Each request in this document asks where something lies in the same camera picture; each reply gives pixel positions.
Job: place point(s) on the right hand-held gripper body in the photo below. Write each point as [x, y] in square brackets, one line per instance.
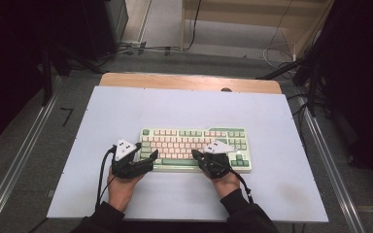
[218, 166]

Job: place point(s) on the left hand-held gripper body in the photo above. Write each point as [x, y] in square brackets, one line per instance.
[126, 168]

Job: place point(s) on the green and pink keyboard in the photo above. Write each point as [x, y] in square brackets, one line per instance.
[181, 142]

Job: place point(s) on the person's right hand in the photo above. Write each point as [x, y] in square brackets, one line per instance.
[228, 186]

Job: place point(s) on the person's left hand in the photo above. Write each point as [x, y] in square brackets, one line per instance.
[123, 194]

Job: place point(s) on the white table board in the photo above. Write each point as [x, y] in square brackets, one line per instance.
[175, 106]

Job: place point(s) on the person's dark lap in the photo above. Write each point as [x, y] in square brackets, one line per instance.
[181, 228]

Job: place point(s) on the dark round table grommet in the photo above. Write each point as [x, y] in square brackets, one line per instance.
[226, 89]

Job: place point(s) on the wooden table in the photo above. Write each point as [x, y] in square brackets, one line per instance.
[175, 82]

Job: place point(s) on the grey power strip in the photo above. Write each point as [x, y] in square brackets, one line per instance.
[131, 43]

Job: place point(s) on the black metal stand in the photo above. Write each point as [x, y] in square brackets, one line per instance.
[47, 84]
[312, 93]

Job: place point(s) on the dark cabinet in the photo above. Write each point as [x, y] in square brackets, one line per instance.
[103, 26]

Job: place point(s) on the light wooden shelf unit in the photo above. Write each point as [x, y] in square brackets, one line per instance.
[239, 16]

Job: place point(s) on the dark curtain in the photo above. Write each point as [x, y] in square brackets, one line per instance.
[362, 81]
[9, 64]

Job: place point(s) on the aluminium floor rail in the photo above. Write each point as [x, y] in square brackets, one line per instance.
[337, 181]
[15, 165]

